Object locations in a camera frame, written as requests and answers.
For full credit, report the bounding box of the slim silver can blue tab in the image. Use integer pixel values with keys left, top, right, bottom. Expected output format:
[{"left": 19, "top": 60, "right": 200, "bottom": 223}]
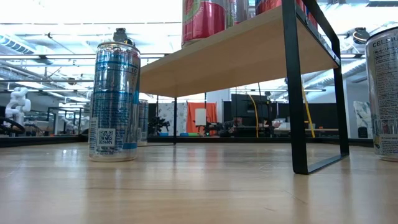
[{"left": 88, "top": 41, "right": 141, "bottom": 162}]

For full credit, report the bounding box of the silver red raspberry lime can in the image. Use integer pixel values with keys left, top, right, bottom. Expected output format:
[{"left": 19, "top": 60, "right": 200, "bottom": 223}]
[
  {"left": 182, "top": 0, "right": 228, "bottom": 48},
  {"left": 226, "top": 0, "right": 250, "bottom": 25}
]

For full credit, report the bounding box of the red can white nutrition label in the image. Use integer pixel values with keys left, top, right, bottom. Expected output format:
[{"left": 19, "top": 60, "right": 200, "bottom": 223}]
[{"left": 254, "top": 0, "right": 283, "bottom": 16}]

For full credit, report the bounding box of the slim silver can black lid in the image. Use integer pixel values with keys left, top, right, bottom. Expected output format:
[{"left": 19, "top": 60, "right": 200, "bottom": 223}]
[{"left": 365, "top": 26, "right": 398, "bottom": 162}]

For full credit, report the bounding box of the white board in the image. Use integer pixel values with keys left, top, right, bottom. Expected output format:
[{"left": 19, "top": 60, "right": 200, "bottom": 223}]
[{"left": 195, "top": 108, "right": 207, "bottom": 127}]

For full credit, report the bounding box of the orange cloth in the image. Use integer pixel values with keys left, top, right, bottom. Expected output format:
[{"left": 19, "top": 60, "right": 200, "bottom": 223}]
[{"left": 186, "top": 101, "right": 218, "bottom": 136}]

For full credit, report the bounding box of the grey white patterned sheet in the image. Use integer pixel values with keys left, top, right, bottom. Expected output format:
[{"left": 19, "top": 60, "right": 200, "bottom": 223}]
[
  {"left": 353, "top": 100, "right": 373, "bottom": 138},
  {"left": 157, "top": 102, "right": 188, "bottom": 136}
]

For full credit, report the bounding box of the black partition screen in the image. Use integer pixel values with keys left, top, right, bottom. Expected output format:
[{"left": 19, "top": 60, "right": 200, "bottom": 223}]
[{"left": 222, "top": 93, "right": 340, "bottom": 138}]

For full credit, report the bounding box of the brown wooden desk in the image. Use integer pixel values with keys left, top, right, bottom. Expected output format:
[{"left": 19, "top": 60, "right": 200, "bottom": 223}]
[{"left": 273, "top": 126, "right": 340, "bottom": 138}]

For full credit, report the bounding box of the yellow cable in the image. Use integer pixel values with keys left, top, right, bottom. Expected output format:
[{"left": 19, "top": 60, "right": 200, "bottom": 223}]
[
  {"left": 248, "top": 94, "right": 259, "bottom": 138},
  {"left": 300, "top": 83, "right": 316, "bottom": 139}
]

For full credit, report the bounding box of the black hanging camera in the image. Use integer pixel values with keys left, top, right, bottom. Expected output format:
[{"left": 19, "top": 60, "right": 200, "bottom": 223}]
[
  {"left": 112, "top": 27, "right": 135, "bottom": 47},
  {"left": 353, "top": 27, "right": 371, "bottom": 45}
]

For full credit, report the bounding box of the black metal frame stand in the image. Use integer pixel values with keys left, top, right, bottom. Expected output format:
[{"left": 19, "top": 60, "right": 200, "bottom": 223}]
[{"left": 46, "top": 106, "right": 85, "bottom": 136}]

